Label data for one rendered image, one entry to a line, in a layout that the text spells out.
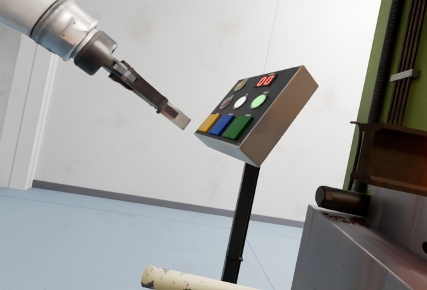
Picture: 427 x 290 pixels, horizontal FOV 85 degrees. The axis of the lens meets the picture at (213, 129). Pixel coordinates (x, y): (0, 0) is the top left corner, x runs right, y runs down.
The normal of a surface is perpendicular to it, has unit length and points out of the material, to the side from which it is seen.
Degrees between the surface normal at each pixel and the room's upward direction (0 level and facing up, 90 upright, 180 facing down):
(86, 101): 90
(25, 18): 128
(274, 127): 90
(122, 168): 90
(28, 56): 90
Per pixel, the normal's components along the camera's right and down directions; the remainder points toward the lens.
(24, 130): 0.14, 0.03
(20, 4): 0.47, 0.58
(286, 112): 0.39, 0.08
